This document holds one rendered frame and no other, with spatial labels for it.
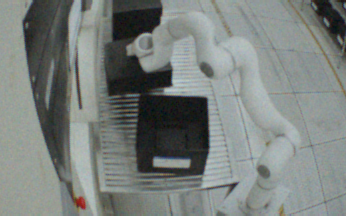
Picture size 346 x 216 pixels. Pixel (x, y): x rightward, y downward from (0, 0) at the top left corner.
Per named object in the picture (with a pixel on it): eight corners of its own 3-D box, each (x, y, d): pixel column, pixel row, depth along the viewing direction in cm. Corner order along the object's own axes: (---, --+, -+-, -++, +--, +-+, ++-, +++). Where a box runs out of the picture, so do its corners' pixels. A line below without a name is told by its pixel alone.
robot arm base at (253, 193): (281, 193, 163) (293, 171, 149) (260, 221, 152) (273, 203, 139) (253, 177, 170) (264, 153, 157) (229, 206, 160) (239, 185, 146)
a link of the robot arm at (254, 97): (270, 175, 137) (291, 150, 146) (289, 169, 127) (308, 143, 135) (201, 53, 135) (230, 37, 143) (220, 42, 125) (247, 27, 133)
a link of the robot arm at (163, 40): (202, 52, 147) (158, 68, 173) (184, 15, 146) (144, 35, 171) (182, 60, 143) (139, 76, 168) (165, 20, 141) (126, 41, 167)
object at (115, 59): (174, 86, 193) (175, 64, 184) (109, 97, 187) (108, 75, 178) (159, 46, 212) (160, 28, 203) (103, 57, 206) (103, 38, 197)
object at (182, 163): (136, 172, 171) (134, 147, 159) (139, 121, 190) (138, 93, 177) (204, 174, 172) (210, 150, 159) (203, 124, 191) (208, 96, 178)
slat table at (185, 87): (211, 238, 225) (239, 181, 169) (119, 243, 217) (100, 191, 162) (184, 91, 312) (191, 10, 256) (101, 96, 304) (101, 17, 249)
